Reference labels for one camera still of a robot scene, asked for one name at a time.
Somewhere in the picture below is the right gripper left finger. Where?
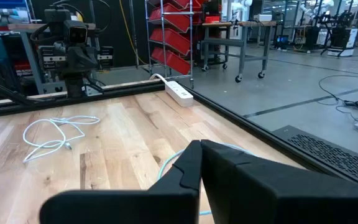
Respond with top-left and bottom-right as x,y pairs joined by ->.
39,139 -> 203,224

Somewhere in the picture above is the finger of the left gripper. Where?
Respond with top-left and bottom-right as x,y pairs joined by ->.
37,45 -> 67,71
97,45 -> 115,70

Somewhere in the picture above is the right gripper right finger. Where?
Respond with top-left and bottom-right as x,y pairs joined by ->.
200,139 -> 358,224

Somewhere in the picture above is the light blue braided cable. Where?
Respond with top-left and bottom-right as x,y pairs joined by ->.
157,142 -> 254,217

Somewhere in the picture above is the white USB cable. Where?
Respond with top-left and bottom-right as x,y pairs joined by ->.
22,114 -> 101,164

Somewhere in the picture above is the black perforated computer case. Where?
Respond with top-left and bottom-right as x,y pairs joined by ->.
272,124 -> 358,187

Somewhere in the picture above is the white rectangular power strip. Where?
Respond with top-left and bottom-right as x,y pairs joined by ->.
164,80 -> 195,108

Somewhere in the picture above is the grey wheeled workbench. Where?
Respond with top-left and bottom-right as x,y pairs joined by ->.
201,20 -> 278,84

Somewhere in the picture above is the black equipment cart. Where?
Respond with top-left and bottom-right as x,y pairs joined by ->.
320,12 -> 358,58

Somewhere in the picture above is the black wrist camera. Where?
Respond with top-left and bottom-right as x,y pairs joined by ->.
62,19 -> 89,45

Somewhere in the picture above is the yellow hanging cable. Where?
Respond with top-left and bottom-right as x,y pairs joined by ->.
118,0 -> 147,65

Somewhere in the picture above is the white power strip cord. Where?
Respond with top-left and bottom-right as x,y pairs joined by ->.
149,73 -> 169,85

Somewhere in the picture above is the metal wire shelf rack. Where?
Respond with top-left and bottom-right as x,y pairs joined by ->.
144,0 -> 196,90

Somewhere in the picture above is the black floor cable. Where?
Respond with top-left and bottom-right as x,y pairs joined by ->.
318,60 -> 358,125

